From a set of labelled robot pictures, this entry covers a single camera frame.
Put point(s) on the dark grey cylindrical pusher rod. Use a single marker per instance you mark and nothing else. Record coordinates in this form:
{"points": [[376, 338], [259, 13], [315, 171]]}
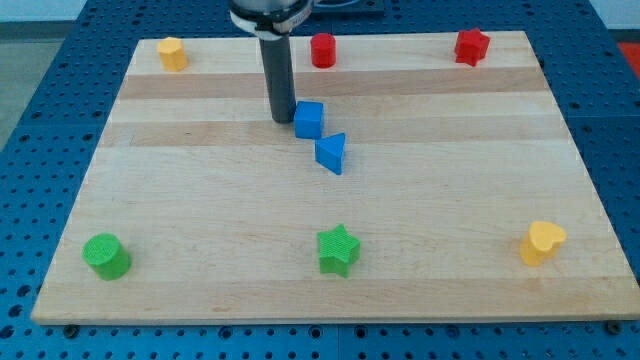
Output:
{"points": [[278, 71]]}

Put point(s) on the red cylinder block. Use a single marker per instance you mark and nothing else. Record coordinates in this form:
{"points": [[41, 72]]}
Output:
{"points": [[323, 50]]}

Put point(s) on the blue cube block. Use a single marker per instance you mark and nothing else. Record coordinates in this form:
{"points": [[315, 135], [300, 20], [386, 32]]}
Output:
{"points": [[309, 120]]}

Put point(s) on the yellow hexagon block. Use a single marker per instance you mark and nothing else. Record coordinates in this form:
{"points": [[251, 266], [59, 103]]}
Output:
{"points": [[172, 54]]}

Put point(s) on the blue triangle block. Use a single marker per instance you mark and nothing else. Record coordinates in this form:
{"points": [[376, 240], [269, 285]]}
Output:
{"points": [[329, 152]]}

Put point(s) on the red star block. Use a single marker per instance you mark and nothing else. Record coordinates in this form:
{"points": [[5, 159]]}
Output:
{"points": [[471, 46]]}

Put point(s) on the wooden board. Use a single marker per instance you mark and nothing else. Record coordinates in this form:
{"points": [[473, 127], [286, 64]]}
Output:
{"points": [[446, 166]]}

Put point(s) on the green star block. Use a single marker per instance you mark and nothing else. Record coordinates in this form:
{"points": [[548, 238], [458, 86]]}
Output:
{"points": [[338, 250]]}

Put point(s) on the green cylinder block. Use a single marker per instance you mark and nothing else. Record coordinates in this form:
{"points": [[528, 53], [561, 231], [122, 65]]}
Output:
{"points": [[106, 256]]}

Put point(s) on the yellow heart block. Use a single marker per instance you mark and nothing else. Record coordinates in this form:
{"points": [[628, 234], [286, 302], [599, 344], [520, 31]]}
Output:
{"points": [[541, 242]]}

